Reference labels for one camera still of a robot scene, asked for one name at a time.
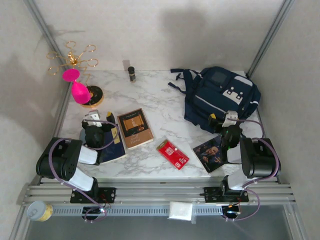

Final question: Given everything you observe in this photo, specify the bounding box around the brown paperback book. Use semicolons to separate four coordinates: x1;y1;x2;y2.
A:
116;107;155;150

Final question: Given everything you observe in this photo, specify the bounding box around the slotted grey cable tray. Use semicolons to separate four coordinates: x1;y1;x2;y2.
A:
51;205;223;216

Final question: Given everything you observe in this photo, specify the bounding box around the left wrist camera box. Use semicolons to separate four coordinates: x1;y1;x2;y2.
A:
83;109;101;127

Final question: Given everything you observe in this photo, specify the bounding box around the aluminium frame post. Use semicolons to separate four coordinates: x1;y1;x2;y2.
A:
246;0;297;78
23;0;73;88

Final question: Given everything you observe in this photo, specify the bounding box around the red packet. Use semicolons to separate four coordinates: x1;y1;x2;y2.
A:
156;139;190;171

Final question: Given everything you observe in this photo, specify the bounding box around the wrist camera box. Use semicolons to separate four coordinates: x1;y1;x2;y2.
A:
221;110;240;127
83;109;101;127

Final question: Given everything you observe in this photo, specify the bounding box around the dark book with face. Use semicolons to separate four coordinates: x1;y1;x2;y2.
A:
192;134;230;174

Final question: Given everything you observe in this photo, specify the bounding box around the tin can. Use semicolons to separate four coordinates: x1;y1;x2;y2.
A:
26;200;54;223

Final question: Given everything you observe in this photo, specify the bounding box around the gold wire glass stand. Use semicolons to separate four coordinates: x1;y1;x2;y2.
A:
46;40;105;109

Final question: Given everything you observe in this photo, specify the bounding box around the pink goblet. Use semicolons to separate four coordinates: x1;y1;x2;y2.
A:
61;69;91;106

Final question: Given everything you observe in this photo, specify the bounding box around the blue book gold label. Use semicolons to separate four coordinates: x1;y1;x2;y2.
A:
98;122;127;165

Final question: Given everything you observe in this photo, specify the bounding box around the small dark spice bottle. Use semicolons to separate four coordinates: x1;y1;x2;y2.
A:
127;66;137;83

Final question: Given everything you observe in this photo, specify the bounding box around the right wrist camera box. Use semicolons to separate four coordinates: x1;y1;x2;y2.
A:
221;110;240;127

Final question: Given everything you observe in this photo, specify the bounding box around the aluminium rail frame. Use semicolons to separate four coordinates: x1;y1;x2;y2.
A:
16;176;297;207

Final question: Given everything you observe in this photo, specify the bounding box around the navy blue backpack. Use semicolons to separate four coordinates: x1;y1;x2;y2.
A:
167;66;262;133

